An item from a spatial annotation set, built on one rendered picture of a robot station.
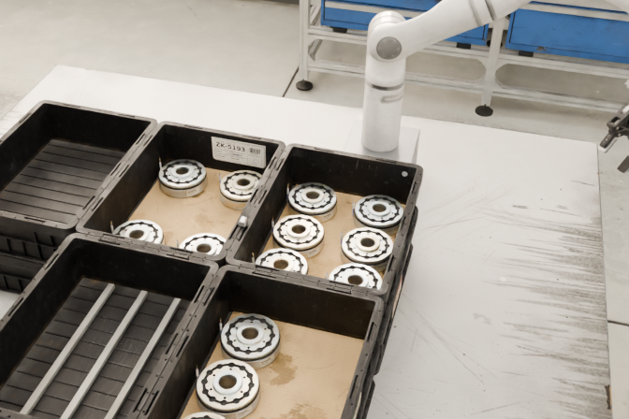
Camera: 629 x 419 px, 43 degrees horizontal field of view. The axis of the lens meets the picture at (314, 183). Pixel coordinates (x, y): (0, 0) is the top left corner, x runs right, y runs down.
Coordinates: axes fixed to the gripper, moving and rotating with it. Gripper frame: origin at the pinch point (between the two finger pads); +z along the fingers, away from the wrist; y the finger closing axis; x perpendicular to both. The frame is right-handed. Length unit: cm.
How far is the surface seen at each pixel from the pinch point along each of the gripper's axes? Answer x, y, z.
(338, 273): 3, -37, 52
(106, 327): 10, -65, 84
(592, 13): 128, 93, -66
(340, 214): 21, -30, 45
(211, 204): 36, -48, 60
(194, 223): 31, -51, 65
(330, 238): 15, -33, 49
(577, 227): 10.4, 19.2, 14.2
